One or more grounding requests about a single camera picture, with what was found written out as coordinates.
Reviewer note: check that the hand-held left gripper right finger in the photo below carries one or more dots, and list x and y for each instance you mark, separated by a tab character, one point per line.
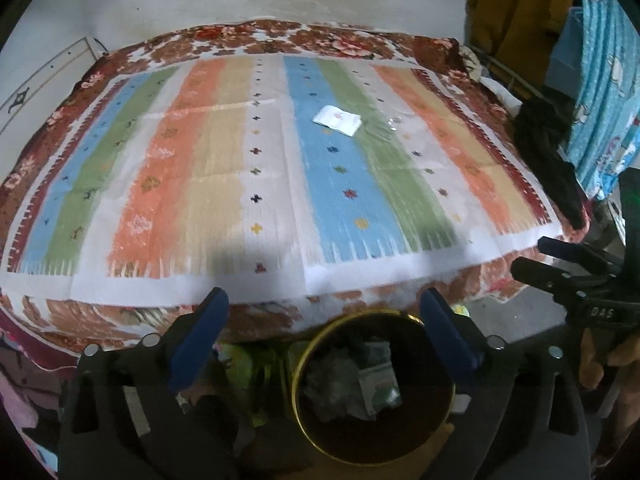
447	340

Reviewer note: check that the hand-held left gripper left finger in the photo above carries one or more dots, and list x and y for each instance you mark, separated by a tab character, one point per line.
200	340

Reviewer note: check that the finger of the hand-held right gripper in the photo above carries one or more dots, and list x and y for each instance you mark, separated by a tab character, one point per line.
547	277
575	252

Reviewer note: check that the round gold-rimmed bin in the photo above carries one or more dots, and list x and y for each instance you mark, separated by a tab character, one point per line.
400	440

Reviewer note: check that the clear plastic bag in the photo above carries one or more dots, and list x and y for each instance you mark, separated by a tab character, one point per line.
332	385

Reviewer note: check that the person's right hand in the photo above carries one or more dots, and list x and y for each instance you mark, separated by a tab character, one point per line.
592	360

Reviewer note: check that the yellow-green plastic bag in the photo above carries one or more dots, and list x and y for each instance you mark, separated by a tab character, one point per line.
245	365

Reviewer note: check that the black cloth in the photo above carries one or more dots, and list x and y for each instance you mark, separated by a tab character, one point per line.
540	130

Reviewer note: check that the white metal rack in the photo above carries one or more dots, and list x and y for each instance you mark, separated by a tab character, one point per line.
510	76

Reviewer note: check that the blue printed cloth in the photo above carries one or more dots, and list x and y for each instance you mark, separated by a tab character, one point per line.
600	60

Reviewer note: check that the clear plastic film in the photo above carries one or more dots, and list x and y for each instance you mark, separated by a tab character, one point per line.
391	125

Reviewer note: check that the small white flower-print packet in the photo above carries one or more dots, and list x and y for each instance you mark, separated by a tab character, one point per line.
337	119

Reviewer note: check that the yellow garment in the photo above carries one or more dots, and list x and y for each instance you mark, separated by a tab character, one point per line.
515	10

